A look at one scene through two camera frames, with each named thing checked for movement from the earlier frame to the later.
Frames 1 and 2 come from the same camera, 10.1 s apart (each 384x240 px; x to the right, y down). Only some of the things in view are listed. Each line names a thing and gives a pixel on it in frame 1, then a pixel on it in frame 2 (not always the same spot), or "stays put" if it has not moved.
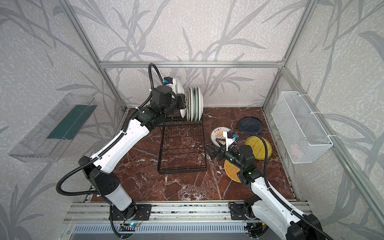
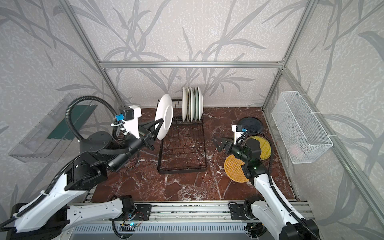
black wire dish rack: x=181 y=146 stays put
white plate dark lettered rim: x=192 y=103 stays put
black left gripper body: x=177 y=104 -> x=145 y=135
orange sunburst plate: x=218 y=133 -> x=164 y=110
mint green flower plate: x=197 y=103 stays put
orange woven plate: x=231 y=170 stays put
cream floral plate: x=188 y=103 stays put
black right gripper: x=222 y=152 -> x=225 y=144
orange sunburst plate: x=200 y=104 stays put
